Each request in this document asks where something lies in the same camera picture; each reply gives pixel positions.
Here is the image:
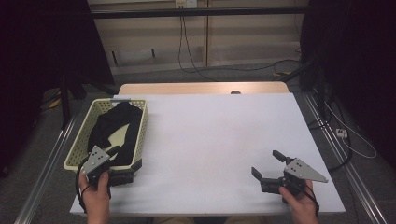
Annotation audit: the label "white wall outlet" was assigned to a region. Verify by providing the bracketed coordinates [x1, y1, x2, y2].
[175, 0, 198, 9]

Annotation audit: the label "pale yellow plastic basket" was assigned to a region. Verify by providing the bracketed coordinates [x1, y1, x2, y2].
[63, 98, 149, 180]

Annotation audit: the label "aluminium rail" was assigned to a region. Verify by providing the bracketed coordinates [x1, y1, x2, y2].
[13, 110, 82, 224]
[302, 91, 389, 224]

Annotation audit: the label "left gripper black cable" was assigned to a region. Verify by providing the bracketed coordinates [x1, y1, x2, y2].
[75, 157, 111, 214]

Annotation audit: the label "person's left hand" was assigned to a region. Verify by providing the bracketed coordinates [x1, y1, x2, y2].
[78, 171, 110, 218]

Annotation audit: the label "light wooden cabinet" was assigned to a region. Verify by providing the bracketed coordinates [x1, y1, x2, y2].
[87, 0, 311, 76]

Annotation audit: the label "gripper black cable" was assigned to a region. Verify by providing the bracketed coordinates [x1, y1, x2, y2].
[297, 181, 321, 217]
[75, 157, 111, 214]

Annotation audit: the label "black floor cable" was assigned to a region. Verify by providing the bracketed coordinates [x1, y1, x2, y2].
[307, 92, 354, 173]

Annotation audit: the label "black power cable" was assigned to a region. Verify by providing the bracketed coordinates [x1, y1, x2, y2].
[177, 7, 302, 74]
[181, 15, 220, 83]

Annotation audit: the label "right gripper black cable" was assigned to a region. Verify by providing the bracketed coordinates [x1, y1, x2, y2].
[297, 181, 321, 217]

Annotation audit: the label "black stand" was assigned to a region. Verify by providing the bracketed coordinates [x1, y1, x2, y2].
[59, 73, 120, 130]
[288, 57, 332, 122]

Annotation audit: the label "black curtain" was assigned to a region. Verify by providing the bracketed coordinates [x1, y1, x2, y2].
[0, 0, 116, 178]
[299, 0, 396, 171]

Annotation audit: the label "black shirt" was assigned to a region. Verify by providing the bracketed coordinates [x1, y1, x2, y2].
[87, 101, 144, 167]

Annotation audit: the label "black horizontal bar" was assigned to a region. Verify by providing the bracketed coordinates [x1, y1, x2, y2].
[90, 6, 311, 20]

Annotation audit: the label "person's right hand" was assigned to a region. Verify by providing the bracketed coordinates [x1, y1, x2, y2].
[278, 180, 319, 224]

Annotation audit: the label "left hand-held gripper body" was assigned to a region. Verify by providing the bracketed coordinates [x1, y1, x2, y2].
[81, 145, 135, 188]

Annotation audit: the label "white floor cable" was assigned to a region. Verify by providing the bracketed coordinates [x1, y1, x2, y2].
[323, 101, 377, 160]

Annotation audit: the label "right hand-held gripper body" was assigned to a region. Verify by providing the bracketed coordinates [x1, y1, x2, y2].
[261, 158, 329, 198]

